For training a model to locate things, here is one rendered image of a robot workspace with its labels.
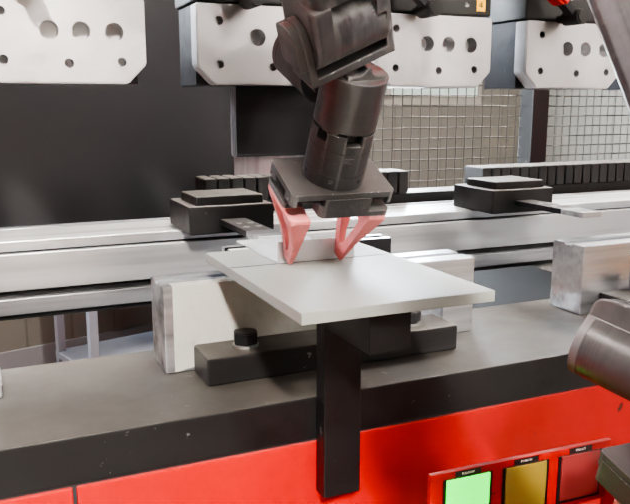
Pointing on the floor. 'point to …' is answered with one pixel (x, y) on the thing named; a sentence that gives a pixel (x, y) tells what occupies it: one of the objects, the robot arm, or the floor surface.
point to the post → (533, 126)
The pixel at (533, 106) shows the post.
